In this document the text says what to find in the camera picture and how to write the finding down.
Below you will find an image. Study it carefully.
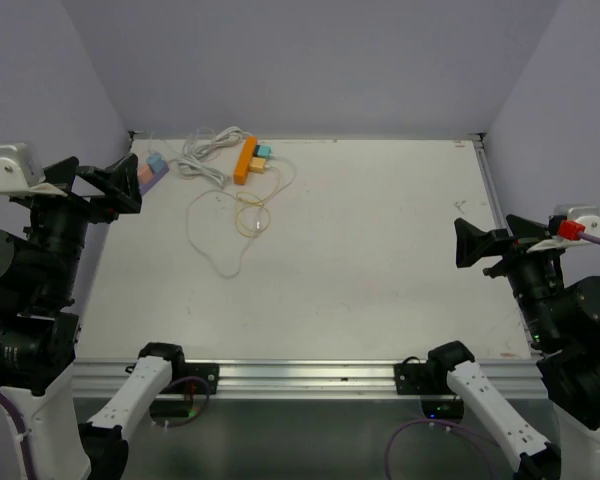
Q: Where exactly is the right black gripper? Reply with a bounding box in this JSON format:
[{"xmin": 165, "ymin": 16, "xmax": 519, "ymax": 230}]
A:
[{"xmin": 453, "ymin": 211, "xmax": 568, "ymax": 343}]

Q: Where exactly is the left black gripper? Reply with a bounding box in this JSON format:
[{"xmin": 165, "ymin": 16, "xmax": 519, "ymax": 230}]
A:
[{"xmin": 26, "ymin": 149, "xmax": 140, "ymax": 301}]

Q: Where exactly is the white power strip cord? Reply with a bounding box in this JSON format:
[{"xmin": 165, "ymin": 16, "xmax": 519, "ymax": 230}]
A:
[{"xmin": 177, "ymin": 126, "xmax": 255, "ymax": 189}]

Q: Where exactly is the orange power strip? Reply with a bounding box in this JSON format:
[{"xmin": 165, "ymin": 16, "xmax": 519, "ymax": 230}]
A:
[{"xmin": 233, "ymin": 136, "xmax": 258, "ymax": 185}]

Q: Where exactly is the yellow usb charger plug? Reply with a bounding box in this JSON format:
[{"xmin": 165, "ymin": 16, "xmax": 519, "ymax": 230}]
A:
[{"xmin": 249, "ymin": 157, "xmax": 268, "ymax": 174}]

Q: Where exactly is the teal usb charger plug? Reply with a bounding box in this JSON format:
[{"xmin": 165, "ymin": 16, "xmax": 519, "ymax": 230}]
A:
[{"xmin": 253, "ymin": 144, "xmax": 272, "ymax": 160}]

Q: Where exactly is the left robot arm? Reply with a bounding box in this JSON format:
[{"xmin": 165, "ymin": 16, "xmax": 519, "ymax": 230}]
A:
[{"xmin": 0, "ymin": 144, "xmax": 188, "ymax": 479}]

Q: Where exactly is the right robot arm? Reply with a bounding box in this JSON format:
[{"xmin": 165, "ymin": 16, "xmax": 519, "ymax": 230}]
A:
[{"xmin": 425, "ymin": 207, "xmax": 600, "ymax": 479}]

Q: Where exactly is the pink plug on purple strip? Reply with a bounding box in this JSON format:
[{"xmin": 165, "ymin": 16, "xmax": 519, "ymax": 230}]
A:
[{"xmin": 137, "ymin": 164, "xmax": 154, "ymax": 185}]

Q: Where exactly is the blue plug on purple strip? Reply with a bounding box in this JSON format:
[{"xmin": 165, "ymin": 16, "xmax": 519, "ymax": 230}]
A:
[{"xmin": 146, "ymin": 153, "xmax": 166, "ymax": 175}]

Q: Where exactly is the purple power strip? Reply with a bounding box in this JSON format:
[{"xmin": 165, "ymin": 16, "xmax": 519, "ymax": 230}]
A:
[{"xmin": 137, "ymin": 152, "xmax": 169, "ymax": 196}]

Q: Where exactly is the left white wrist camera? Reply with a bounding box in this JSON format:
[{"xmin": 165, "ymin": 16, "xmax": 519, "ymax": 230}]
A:
[{"xmin": 0, "ymin": 142, "xmax": 67, "ymax": 197}]

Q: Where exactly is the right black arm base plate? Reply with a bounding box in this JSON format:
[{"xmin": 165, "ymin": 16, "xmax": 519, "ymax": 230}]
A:
[{"xmin": 393, "ymin": 357, "xmax": 452, "ymax": 396}]

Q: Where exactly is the aluminium front rail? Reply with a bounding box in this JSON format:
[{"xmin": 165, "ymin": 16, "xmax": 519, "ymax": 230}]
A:
[{"xmin": 73, "ymin": 360, "xmax": 547, "ymax": 400}]

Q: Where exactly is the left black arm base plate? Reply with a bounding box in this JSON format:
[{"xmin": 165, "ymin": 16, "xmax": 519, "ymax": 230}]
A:
[{"xmin": 160, "ymin": 362, "xmax": 220, "ymax": 396}]

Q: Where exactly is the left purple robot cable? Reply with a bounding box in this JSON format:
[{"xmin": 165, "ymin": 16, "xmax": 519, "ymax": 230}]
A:
[{"xmin": 0, "ymin": 382, "xmax": 36, "ymax": 480}]

